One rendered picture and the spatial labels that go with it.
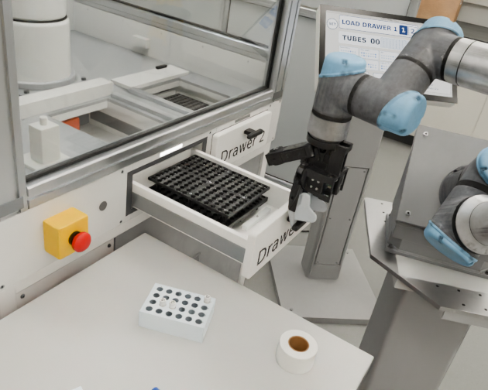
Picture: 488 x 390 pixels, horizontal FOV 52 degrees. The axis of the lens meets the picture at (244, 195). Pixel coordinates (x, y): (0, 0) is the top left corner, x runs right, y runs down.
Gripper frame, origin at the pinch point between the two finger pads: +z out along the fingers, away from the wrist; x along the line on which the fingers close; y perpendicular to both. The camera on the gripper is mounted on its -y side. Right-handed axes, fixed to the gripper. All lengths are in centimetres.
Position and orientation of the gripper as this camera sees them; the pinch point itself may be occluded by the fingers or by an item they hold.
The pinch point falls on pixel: (294, 218)
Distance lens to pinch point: 107.2
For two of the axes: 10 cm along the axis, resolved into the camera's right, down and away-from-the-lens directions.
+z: -1.5, 8.5, 5.0
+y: 8.3, 3.8, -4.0
